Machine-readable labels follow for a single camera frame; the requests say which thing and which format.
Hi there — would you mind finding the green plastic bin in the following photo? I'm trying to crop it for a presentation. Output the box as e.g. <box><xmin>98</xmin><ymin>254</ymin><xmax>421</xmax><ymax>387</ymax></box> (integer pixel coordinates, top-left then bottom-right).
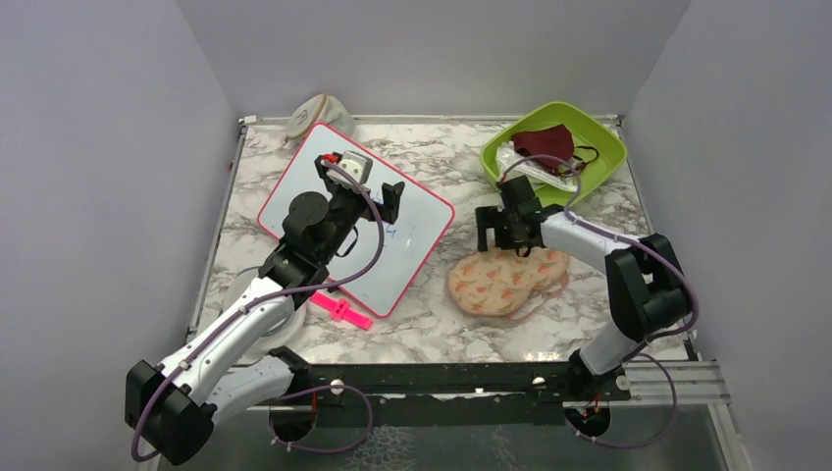
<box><xmin>480</xmin><ymin>102</ymin><xmax>628</xmax><ymax>206</ymax></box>

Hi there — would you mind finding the pink framed whiteboard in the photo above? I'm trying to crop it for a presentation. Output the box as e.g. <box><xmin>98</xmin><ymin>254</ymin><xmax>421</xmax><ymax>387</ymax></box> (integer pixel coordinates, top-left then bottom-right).
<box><xmin>256</xmin><ymin>123</ymin><xmax>456</xmax><ymax>319</ymax></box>

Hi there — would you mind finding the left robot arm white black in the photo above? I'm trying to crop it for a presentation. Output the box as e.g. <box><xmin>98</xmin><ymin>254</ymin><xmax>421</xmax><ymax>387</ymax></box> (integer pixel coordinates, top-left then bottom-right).
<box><xmin>125</xmin><ymin>152</ymin><xmax>405</xmax><ymax>464</ymax></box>

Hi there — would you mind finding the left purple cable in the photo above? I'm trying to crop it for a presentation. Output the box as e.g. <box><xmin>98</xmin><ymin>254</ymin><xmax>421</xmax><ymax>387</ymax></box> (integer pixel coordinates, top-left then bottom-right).
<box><xmin>130</xmin><ymin>159</ymin><xmax>386</xmax><ymax>463</ymax></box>

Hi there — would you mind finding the purple cable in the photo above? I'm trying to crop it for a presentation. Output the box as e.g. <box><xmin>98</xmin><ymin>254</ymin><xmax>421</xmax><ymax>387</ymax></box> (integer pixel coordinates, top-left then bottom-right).
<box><xmin>500</xmin><ymin>154</ymin><xmax>701</xmax><ymax>450</ymax></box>
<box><xmin>130</xmin><ymin>159</ymin><xmax>386</xmax><ymax>463</ymax></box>

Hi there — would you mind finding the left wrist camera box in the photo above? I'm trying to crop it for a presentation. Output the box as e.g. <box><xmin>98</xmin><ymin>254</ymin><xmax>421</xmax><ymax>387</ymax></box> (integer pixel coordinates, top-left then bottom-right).
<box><xmin>337</xmin><ymin>151</ymin><xmax>373</xmax><ymax>185</ymax></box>

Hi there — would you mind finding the maroon bra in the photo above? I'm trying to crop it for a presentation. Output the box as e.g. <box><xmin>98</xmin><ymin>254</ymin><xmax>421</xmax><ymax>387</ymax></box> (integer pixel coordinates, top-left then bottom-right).
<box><xmin>511</xmin><ymin>125</ymin><xmax>599</xmax><ymax>176</ymax></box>

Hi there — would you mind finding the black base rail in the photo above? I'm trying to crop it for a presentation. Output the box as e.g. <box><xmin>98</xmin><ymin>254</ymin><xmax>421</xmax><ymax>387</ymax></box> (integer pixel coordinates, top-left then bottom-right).
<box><xmin>263</xmin><ymin>362</ymin><xmax>631</xmax><ymax>428</ymax></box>

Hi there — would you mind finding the aluminium frame rail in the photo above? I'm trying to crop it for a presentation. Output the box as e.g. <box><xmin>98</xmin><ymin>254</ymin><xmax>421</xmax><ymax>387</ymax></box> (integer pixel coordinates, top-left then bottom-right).
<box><xmin>620</xmin><ymin>360</ymin><xmax>732</xmax><ymax>406</ymax></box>

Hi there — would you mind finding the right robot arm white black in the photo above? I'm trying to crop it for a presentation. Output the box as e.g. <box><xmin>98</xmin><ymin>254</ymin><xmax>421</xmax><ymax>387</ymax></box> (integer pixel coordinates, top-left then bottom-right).
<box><xmin>475</xmin><ymin>177</ymin><xmax>699</xmax><ymax>399</ymax></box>

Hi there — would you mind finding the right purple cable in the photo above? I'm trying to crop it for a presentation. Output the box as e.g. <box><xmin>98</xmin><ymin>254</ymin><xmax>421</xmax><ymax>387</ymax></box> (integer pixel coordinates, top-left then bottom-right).
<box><xmin>500</xmin><ymin>154</ymin><xmax>701</xmax><ymax>450</ymax></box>

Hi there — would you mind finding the peach floral mesh laundry bag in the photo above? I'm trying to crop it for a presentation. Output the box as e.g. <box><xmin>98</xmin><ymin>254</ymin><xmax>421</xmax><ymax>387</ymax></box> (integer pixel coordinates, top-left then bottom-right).
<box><xmin>447</xmin><ymin>248</ymin><xmax>571</xmax><ymax>323</ymax></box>

